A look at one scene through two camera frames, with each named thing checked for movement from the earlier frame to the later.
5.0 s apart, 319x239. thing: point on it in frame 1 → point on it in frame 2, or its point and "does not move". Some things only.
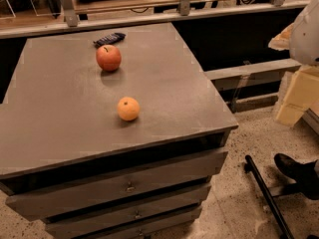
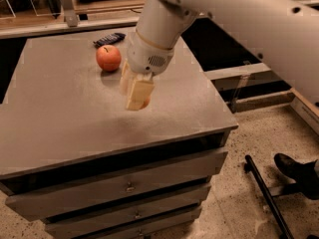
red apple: (108, 57) does not move
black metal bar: (249, 166) does not move
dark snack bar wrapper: (111, 39) does not move
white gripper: (306, 37) → (145, 58)
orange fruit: (128, 109) → (146, 104)
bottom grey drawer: (168, 226) does not move
